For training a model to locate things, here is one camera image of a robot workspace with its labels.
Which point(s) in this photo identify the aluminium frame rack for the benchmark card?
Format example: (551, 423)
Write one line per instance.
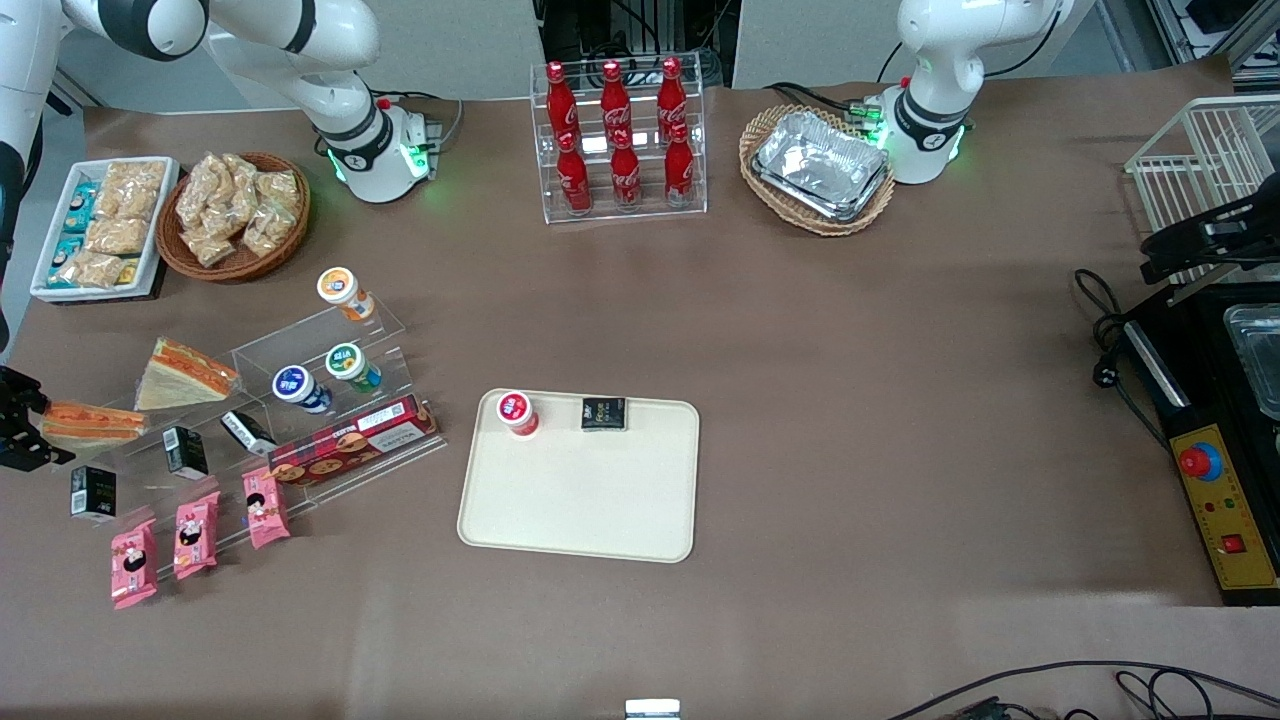
(1210, 25)

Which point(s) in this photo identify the orange lid yoghurt cup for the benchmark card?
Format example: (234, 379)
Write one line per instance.
(340, 287)

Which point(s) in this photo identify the shiny metal tray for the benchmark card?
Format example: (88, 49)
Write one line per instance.
(1258, 355)

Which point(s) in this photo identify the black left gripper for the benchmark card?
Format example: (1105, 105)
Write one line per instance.
(1243, 224)

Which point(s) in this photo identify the oval light wicker basket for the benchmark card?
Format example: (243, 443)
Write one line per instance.
(825, 229)

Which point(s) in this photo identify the long red cookie box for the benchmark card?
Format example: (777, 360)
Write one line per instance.
(350, 445)

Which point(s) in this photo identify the small black snack box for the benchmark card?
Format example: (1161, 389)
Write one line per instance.
(603, 413)
(247, 431)
(93, 493)
(185, 452)

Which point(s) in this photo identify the yellow snack packet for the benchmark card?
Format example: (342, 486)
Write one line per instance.
(130, 272)

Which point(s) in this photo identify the aluminium foil tray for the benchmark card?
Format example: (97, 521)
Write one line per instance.
(845, 213)
(820, 160)

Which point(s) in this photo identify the round brown wicker basket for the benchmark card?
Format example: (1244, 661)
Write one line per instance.
(230, 272)

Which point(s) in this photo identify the clear acrylic display stand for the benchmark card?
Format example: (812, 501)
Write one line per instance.
(300, 332)

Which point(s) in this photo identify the red emergency stop button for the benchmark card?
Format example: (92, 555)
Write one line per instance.
(1200, 460)

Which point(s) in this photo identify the triangle sandwich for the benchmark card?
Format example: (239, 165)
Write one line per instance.
(95, 425)
(185, 378)

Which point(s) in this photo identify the blue snack packet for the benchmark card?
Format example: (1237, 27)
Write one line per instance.
(67, 248)
(82, 195)
(78, 218)
(58, 276)

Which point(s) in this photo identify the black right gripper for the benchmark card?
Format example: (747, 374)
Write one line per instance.
(14, 418)

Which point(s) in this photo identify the green lid yoghurt cup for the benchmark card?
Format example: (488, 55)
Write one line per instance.
(345, 360)

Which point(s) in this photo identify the cream plastic serving tray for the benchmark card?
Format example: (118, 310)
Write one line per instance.
(580, 500)

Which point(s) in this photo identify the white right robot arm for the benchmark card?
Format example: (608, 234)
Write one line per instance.
(350, 60)

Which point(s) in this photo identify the beige cracker packet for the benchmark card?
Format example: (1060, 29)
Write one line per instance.
(90, 269)
(116, 237)
(137, 176)
(127, 203)

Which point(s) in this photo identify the black sealing machine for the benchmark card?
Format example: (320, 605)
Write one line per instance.
(1200, 350)

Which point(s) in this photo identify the yellow control panel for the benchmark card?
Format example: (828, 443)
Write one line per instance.
(1235, 510)

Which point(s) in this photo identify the red cola bottle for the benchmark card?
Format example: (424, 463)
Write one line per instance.
(573, 180)
(561, 105)
(614, 100)
(671, 98)
(679, 170)
(626, 175)

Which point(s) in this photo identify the white rectangular dish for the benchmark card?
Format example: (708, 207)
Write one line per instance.
(100, 291)

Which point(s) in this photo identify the clear acrylic bottle rack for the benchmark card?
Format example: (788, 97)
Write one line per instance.
(645, 213)

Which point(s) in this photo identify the clear bag of puffs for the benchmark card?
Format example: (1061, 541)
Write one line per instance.
(200, 188)
(240, 172)
(268, 232)
(280, 190)
(208, 245)
(235, 212)

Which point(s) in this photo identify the blue lid yoghurt cup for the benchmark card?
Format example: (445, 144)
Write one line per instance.
(292, 383)

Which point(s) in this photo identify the red lid yoghurt cup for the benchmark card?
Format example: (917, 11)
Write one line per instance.
(515, 408)

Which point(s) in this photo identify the pink snack packet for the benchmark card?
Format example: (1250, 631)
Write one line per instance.
(266, 508)
(196, 535)
(133, 563)

